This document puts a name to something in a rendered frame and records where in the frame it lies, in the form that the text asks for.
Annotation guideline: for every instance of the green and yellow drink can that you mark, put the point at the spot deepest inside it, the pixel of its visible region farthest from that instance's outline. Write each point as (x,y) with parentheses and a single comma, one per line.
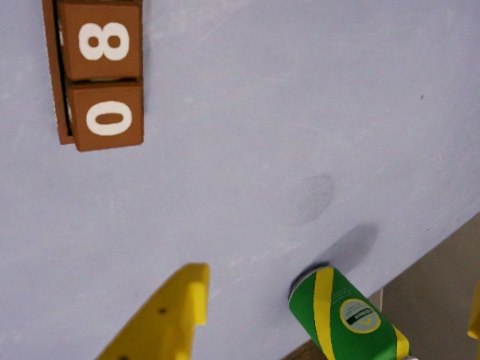
(342,322)

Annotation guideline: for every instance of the brown cube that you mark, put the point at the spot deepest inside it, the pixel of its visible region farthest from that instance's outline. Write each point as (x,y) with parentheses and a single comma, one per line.
(100,39)
(105,113)

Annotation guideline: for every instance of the brown wooden calendar tray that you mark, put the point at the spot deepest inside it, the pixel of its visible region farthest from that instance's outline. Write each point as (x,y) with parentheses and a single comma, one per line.
(56,68)

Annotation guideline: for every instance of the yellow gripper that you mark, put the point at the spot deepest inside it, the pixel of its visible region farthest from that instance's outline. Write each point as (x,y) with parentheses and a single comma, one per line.
(163,328)

